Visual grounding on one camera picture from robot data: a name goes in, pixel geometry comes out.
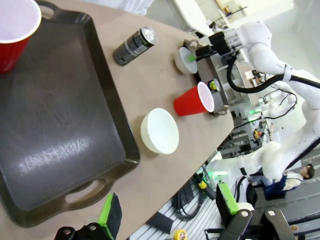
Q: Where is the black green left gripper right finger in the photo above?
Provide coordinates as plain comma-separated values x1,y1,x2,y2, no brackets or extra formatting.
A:
187,45,214,62

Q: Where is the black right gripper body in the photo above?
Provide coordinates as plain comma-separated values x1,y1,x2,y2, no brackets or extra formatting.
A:
208,31,241,55

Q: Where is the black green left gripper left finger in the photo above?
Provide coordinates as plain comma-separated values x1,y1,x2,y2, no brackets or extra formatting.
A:
54,192,123,240

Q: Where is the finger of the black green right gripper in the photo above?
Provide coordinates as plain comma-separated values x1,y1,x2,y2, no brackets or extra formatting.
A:
215,182,301,240

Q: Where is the white bowl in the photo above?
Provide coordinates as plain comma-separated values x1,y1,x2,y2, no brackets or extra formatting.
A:
140,107,180,155
173,46,199,75

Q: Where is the dark brown serving tray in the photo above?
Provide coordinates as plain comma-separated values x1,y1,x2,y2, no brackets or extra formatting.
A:
183,38,230,118

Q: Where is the yellow green drink can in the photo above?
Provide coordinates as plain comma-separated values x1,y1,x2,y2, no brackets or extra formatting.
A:
206,78,221,93

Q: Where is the background person in blue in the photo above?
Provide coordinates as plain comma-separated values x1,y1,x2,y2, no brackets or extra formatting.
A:
264,163,315,201

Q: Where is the black drink can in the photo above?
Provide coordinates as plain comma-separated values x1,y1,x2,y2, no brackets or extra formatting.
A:
112,26,158,67

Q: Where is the large dark grey serving tray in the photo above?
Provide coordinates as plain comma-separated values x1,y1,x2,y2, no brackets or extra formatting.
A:
0,0,141,229

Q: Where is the large red plastic cup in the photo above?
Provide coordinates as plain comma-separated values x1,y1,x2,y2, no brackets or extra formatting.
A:
0,0,42,75

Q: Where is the yellow handled tool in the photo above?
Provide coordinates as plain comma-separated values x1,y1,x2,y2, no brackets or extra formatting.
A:
196,174,209,191

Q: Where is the black coiled floor cable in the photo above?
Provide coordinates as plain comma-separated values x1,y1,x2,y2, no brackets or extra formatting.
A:
173,184,205,221

